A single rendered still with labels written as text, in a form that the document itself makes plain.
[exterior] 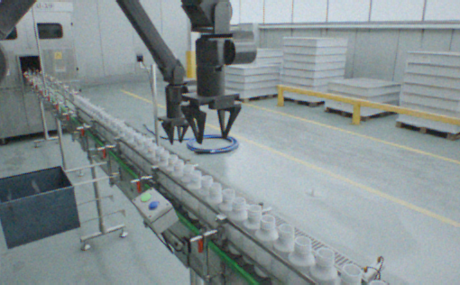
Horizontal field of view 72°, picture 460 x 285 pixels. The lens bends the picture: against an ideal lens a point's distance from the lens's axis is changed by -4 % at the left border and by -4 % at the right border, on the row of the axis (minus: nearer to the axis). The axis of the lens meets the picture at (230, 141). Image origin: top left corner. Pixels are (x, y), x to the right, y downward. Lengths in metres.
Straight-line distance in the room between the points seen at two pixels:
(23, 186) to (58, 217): 0.33
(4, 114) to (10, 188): 4.02
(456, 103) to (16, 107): 6.85
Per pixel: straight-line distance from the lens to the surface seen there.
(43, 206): 1.66
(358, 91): 6.76
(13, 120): 5.94
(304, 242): 0.80
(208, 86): 0.63
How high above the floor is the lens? 1.61
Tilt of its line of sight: 18 degrees down
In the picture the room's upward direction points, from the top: straight up
